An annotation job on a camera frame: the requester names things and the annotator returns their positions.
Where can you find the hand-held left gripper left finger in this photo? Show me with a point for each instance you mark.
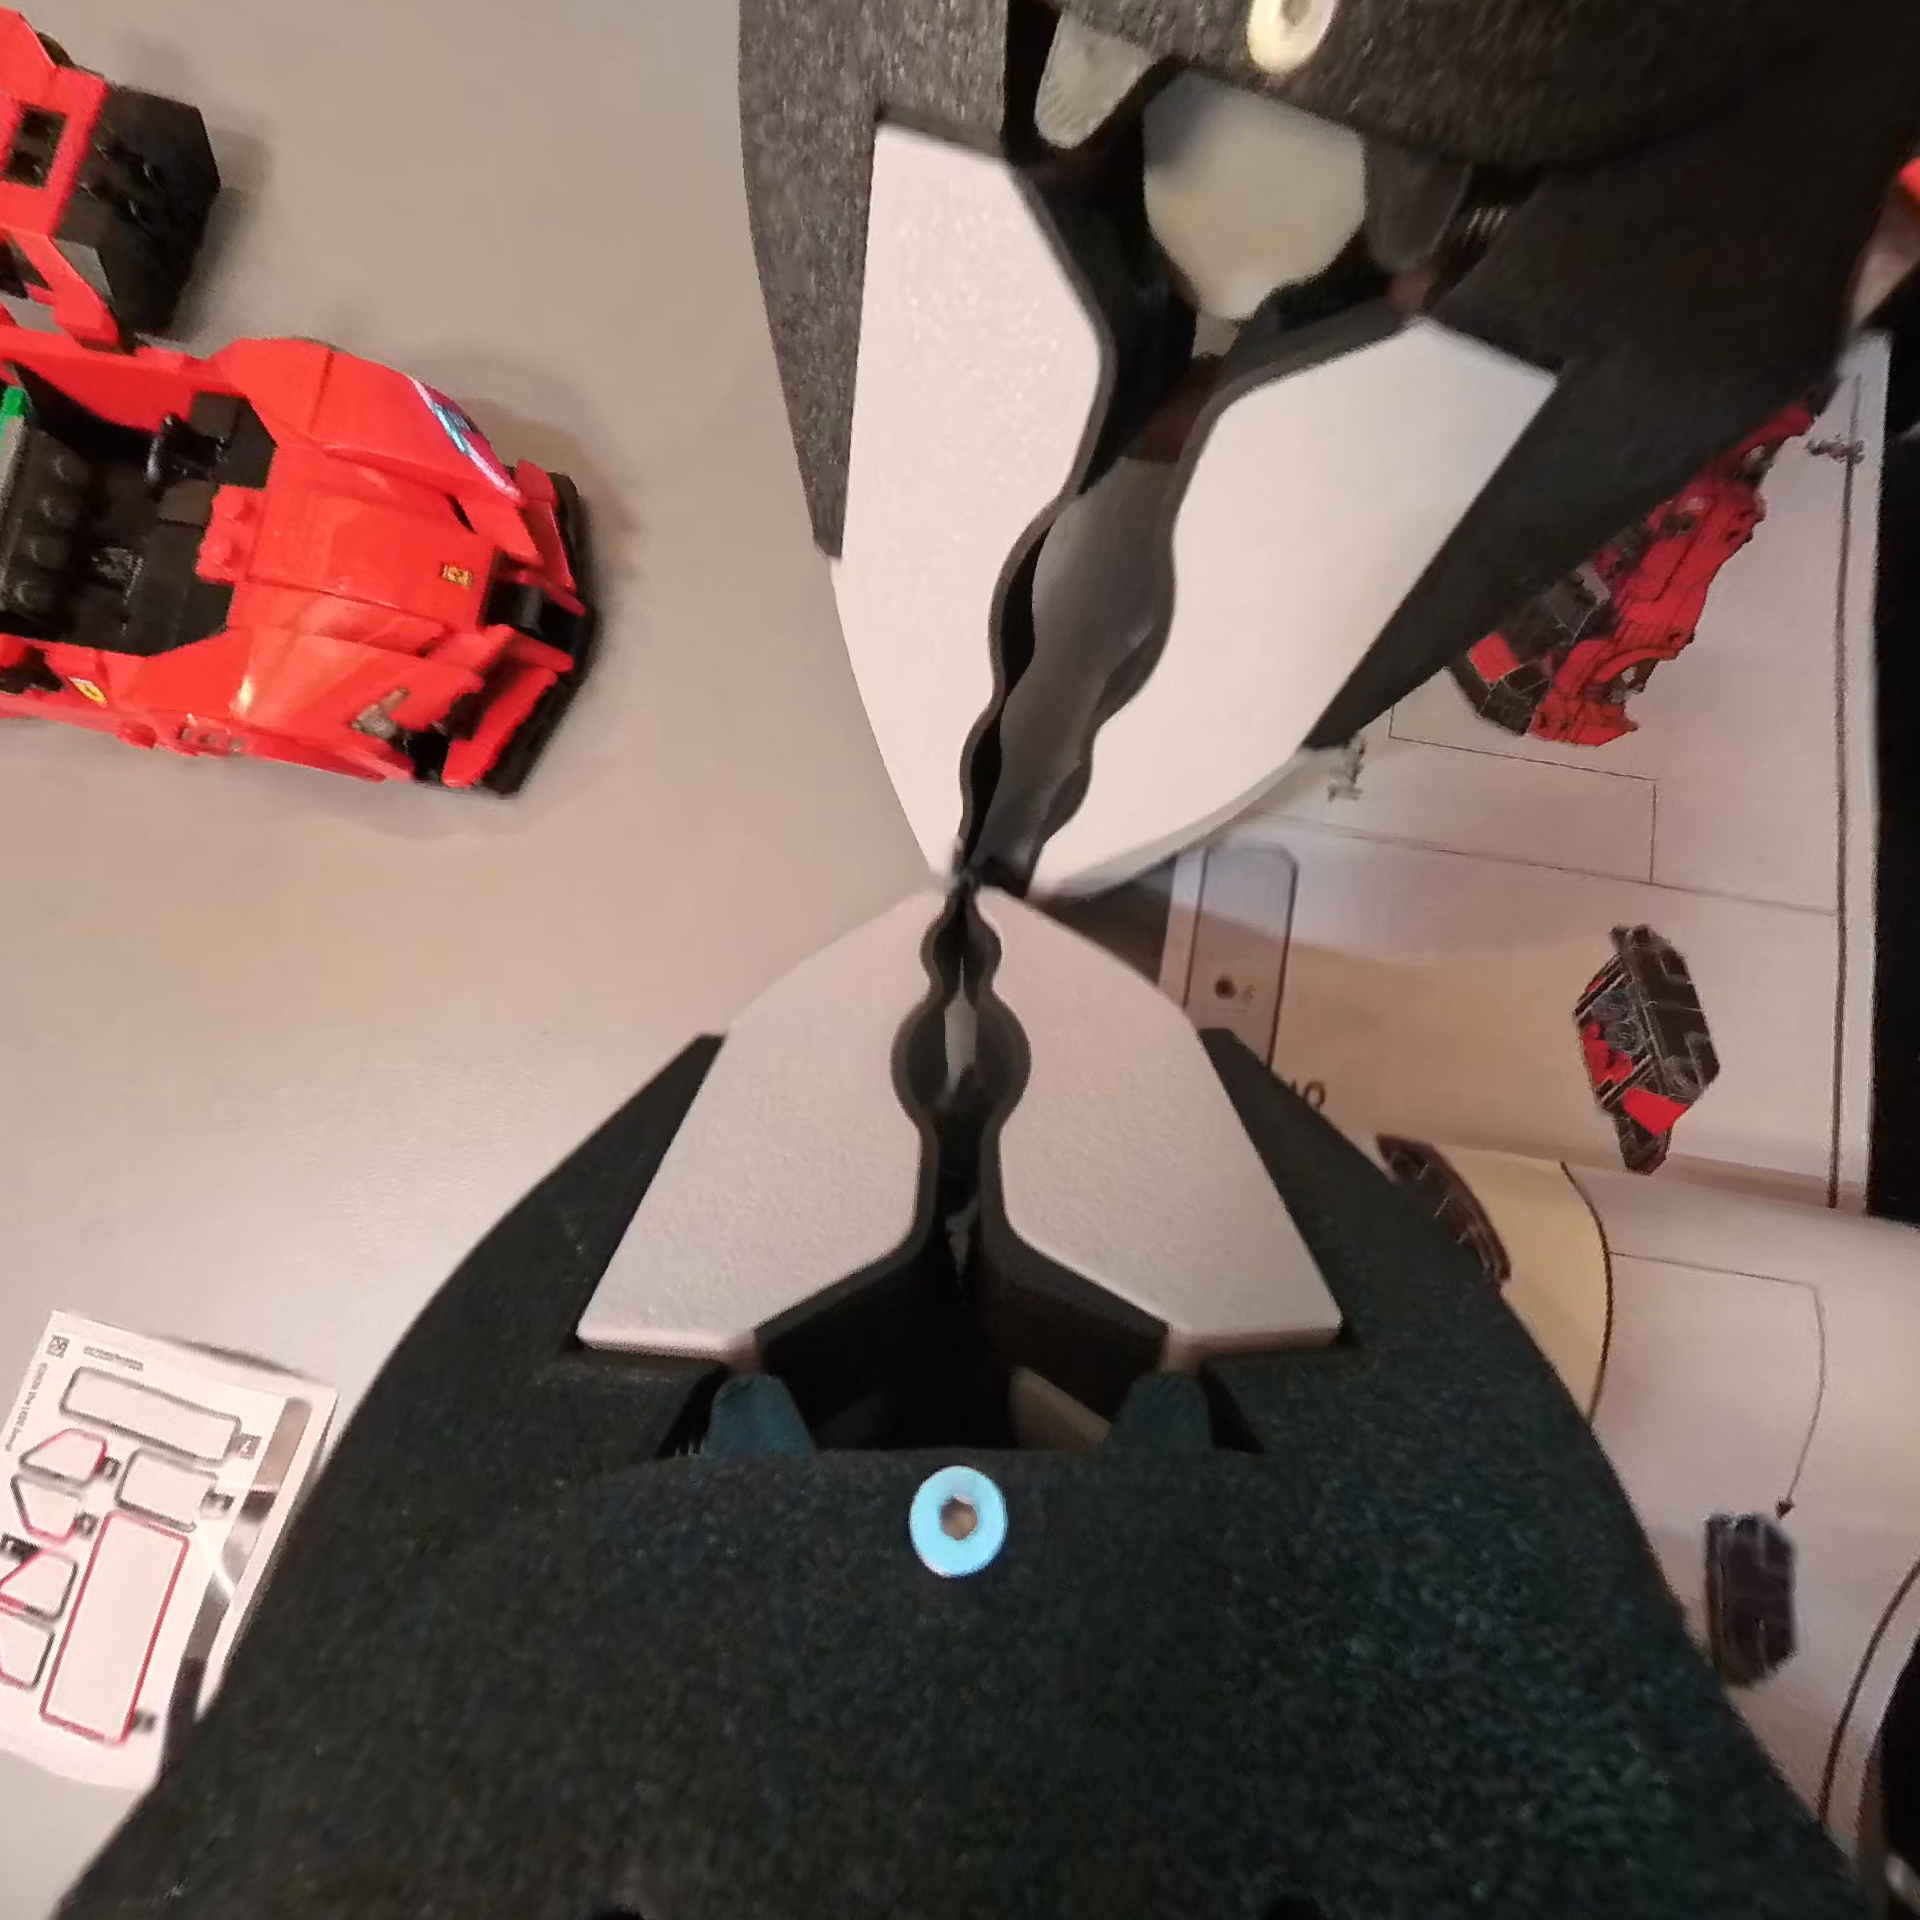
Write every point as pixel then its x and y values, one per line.
pixel 779 1187

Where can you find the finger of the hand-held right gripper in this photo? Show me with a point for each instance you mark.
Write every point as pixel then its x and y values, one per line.
pixel 961 420
pixel 1319 526

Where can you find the white sticker sheet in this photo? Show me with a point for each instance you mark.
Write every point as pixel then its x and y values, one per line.
pixel 136 1573

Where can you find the red lego car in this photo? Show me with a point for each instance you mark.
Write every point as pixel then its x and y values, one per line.
pixel 345 598

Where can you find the lego instruction booklet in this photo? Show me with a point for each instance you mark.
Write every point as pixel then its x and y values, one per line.
pixel 1725 840

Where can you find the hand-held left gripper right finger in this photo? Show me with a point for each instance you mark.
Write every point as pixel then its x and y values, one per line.
pixel 1157 1187

